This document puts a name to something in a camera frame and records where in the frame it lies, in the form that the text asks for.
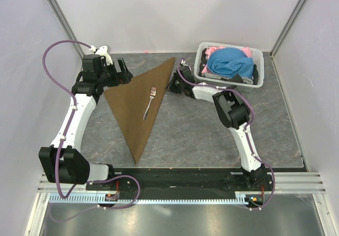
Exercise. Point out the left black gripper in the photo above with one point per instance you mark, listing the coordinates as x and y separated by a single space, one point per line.
116 81

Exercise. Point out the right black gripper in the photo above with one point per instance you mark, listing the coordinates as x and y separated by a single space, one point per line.
170 86

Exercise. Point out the silver metal fork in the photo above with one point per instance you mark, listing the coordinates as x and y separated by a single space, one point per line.
151 97

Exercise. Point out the brown cloth napkin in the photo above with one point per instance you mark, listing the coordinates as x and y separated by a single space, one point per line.
128 103

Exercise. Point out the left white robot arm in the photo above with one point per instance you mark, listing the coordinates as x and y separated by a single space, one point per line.
62 161

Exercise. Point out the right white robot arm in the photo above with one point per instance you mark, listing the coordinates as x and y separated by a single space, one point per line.
234 113

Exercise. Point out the blue cloth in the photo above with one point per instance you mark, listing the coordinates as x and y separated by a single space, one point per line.
228 62

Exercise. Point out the white plastic basket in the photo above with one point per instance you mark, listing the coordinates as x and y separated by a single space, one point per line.
209 78

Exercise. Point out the grey cloth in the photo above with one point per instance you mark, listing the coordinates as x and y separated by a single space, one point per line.
236 79

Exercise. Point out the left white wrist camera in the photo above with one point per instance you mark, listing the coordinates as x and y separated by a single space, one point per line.
103 51

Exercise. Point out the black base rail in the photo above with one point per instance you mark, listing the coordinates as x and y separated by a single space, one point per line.
183 183

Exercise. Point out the left aluminium frame post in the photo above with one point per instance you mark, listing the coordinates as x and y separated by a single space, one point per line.
62 19

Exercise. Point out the aluminium frame post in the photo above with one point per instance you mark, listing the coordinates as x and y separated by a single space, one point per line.
62 19
288 26

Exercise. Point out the white slotted cable duct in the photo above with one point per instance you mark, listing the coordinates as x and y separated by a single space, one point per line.
96 198

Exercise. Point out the right aluminium frame post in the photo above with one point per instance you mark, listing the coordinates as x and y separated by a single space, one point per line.
288 26

